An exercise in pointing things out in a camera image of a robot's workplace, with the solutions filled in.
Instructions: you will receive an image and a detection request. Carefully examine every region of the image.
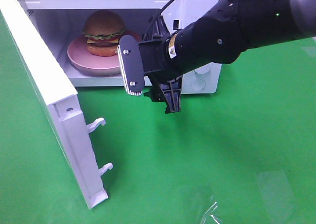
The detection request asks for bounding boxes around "lower white microwave knob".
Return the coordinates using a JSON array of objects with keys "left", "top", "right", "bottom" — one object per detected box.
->
[{"left": 194, "top": 64, "right": 211, "bottom": 74}]

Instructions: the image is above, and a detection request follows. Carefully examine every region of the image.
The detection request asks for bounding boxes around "white microwave oven body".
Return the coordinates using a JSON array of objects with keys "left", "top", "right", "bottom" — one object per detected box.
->
[{"left": 4, "top": 0, "right": 233, "bottom": 95}]

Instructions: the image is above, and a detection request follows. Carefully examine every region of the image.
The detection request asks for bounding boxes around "pink round plate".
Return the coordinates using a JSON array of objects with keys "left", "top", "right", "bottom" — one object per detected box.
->
[{"left": 67, "top": 30, "right": 143, "bottom": 76}]

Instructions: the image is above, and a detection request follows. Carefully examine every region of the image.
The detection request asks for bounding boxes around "clear tape piece on table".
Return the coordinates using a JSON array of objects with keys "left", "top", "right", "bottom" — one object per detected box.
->
[{"left": 199, "top": 202, "right": 223, "bottom": 224}]

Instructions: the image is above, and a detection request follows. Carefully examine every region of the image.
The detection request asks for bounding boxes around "white microwave door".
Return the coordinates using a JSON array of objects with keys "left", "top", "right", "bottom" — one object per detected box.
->
[{"left": 0, "top": 0, "right": 113, "bottom": 209}]

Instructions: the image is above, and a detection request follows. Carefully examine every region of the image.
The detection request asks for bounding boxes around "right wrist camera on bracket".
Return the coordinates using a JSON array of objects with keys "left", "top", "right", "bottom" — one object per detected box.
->
[{"left": 118, "top": 35, "right": 145, "bottom": 96}]

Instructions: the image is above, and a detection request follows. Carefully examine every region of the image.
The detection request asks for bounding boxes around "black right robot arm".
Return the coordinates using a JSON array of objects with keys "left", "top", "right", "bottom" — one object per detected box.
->
[{"left": 140, "top": 0, "right": 316, "bottom": 113}]

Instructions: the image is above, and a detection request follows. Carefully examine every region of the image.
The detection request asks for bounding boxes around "burger with lettuce and cheese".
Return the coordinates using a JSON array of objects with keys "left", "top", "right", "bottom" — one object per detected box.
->
[{"left": 82, "top": 9, "right": 126, "bottom": 57}]

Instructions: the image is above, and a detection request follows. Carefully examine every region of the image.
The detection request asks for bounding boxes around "round microwave door button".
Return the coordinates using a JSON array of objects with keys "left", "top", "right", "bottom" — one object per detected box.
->
[{"left": 191, "top": 79, "right": 206, "bottom": 91}]

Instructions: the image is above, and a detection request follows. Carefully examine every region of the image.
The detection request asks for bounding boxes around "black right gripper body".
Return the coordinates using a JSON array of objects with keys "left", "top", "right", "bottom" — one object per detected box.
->
[{"left": 139, "top": 36, "right": 184, "bottom": 102}]

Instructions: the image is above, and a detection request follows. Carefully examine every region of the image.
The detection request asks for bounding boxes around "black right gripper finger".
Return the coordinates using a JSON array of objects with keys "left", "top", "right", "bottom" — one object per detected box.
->
[
  {"left": 143, "top": 15, "right": 170, "bottom": 41},
  {"left": 158, "top": 76, "right": 183, "bottom": 114}
]

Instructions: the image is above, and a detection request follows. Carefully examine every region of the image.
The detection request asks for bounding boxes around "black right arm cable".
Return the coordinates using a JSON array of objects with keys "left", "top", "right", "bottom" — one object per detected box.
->
[{"left": 148, "top": 0, "right": 188, "bottom": 32}]

